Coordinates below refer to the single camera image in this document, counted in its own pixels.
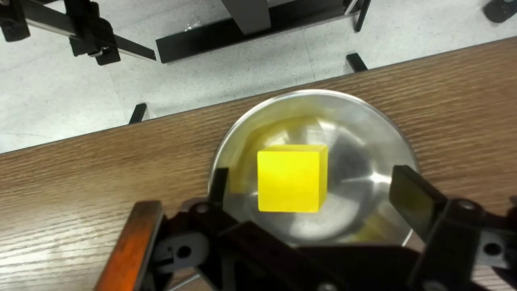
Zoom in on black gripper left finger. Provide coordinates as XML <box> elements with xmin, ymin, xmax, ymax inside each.
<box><xmin>209</xmin><ymin>168</ymin><xmax>230</xmax><ymax>209</ymax></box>

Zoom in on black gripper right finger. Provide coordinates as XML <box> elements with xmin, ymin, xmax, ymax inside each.
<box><xmin>390</xmin><ymin>165</ymin><xmax>448</xmax><ymax>238</ymax></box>

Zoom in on yellow block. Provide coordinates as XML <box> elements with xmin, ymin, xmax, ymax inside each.
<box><xmin>258</xmin><ymin>144</ymin><xmax>329</xmax><ymax>214</ymax></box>

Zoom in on silver metal pan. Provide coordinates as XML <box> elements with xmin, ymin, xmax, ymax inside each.
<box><xmin>212</xmin><ymin>89</ymin><xmax>418</xmax><ymax>248</ymax></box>

